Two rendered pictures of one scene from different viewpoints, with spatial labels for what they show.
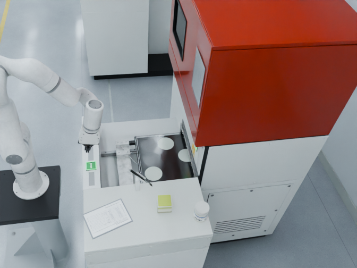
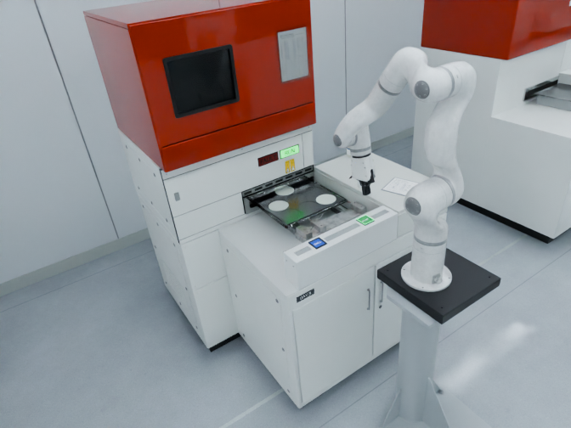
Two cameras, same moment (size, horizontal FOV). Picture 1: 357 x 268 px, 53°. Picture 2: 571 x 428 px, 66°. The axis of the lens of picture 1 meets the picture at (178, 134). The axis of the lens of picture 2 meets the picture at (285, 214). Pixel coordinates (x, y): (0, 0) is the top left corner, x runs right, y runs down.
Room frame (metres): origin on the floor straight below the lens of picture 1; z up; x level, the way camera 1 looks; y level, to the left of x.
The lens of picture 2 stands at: (1.91, 1.90, 2.02)
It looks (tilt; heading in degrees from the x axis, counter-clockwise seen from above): 32 degrees down; 255
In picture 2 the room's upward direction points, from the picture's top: 6 degrees counter-clockwise
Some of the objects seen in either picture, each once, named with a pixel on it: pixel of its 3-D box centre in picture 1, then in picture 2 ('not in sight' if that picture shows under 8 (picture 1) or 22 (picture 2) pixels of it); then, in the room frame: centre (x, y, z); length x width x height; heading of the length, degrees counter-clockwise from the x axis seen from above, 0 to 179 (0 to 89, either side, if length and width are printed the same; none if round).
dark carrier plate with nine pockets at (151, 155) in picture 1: (168, 157); (296, 199); (1.35, 0.04, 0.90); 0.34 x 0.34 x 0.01; 16
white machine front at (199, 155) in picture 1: (186, 118); (246, 180); (1.58, -0.04, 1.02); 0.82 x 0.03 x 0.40; 16
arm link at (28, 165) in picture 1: (18, 145); (427, 212); (1.10, 0.79, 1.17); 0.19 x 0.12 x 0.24; 19
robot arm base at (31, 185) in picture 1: (27, 175); (427, 256); (1.07, 0.78, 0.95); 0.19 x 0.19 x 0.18
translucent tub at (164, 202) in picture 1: (164, 203); not in sight; (0.97, 0.03, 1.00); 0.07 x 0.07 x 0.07; 11
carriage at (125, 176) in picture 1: (124, 167); (331, 224); (1.27, 0.29, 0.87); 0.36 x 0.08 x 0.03; 16
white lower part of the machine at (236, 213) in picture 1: (222, 171); (233, 247); (1.67, -0.36, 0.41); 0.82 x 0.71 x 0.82; 16
